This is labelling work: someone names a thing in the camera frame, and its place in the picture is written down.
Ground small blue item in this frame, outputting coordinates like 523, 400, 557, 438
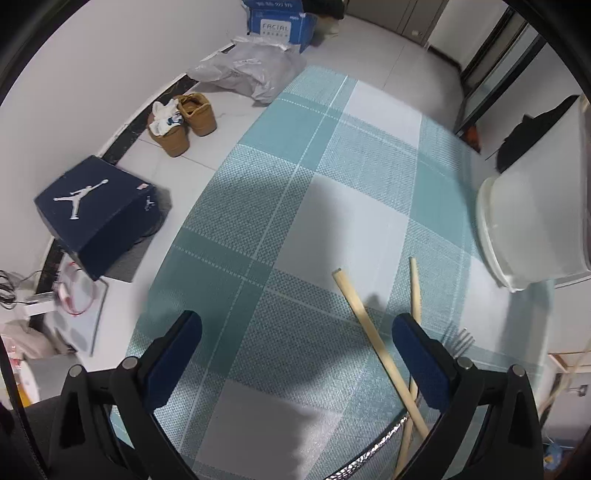
545, 443, 569, 467

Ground white plastic bag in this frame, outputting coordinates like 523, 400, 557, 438
187, 37, 308, 106

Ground white round bucket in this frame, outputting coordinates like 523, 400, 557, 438
9, 355, 40, 407

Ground wooden rack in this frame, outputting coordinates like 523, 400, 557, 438
538, 346, 591, 416

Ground navy shoe box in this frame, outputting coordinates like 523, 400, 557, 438
33, 155, 170, 282

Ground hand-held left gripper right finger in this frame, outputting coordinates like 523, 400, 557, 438
392, 312, 544, 480

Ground white utensil holder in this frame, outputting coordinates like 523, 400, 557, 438
475, 95, 591, 293

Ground wooden chopstick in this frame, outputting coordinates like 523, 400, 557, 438
332, 268, 430, 439
393, 257, 424, 479

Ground white socks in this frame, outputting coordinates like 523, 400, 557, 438
152, 99, 186, 136

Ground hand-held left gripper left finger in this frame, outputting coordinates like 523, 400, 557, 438
46, 310, 203, 480

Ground tan shoe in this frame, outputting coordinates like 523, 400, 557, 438
147, 111, 191, 159
175, 92, 218, 138

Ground white power strip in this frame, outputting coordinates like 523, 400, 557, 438
25, 291, 59, 317

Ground grey-brown door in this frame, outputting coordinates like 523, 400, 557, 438
346, 0, 451, 47

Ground black cable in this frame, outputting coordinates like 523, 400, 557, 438
0, 332, 49, 480

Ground black sliding door frame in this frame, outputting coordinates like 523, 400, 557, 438
455, 4, 550, 135

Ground red cable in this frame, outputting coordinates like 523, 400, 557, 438
58, 261, 100, 317

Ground teal checked tablecloth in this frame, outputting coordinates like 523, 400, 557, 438
108, 65, 555, 480

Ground silver metal fork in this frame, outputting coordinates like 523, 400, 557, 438
442, 323, 476, 359

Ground thin black cables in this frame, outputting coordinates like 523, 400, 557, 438
0, 270, 47, 308

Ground blue cardboard box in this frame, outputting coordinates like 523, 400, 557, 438
242, 0, 320, 54

